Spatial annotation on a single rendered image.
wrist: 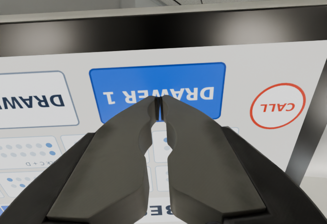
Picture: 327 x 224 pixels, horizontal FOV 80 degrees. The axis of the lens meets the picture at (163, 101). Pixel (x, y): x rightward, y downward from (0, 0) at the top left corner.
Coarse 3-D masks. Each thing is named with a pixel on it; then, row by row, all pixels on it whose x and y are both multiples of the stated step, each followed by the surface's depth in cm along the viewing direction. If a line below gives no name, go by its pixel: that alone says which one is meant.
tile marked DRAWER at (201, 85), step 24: (96, 72) 13; (120, 72) 13; (144, 72) 13; (168, 72) 13; (192, 72) 13; (216, 72) 13; (96, 96) 14; (120, 96) 14; (144, 96) 14; (192, 96) 14; (216, 96) 14
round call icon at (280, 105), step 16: (304, 80) 14; (256, 96) 14; (272, 96) 14; (288, 96) 14; (304, 96) 14; (256, 112) 15; (272, 112) 15; (288, 112) 15; (304, 112) 15; (256, 128) 16; (272, 128) 16; (288, 128) 16
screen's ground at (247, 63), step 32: (0, 64) 13; (32, 64) 13; (64, 64) 13; (96, 64) 13; (128, 64) 13; (256, 64) 13; (288, 64) 13; (320, 64) 13; (224, 96) 14; (64, 128) 16; (96, 128) 16; (160, 128) 16; (288, 160) 18
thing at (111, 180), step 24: (120, 120) 10; (144, 120) 10; (96, 144) 8; (120, 144) 8; (144, 144) 9; (96, 168) 7; (120, 168) 7; (144, 168) 7; (72, 192) 6; (96, 192) 6; (120, 192) 6; (144, 192) 7; (48, 216) 6; (72, 216) 6; (96, 216) 6; (120, 216) 6
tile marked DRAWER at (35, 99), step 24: (0, 72) 13; (24, 72) 13; (48, 72) 13; (0, 96) 14; (24, 96) 14; (48, 96) 14; (72, 96) 14; (0, 120) 15; (24, 120) 15; (48, 120) 15; (72, 120) 15
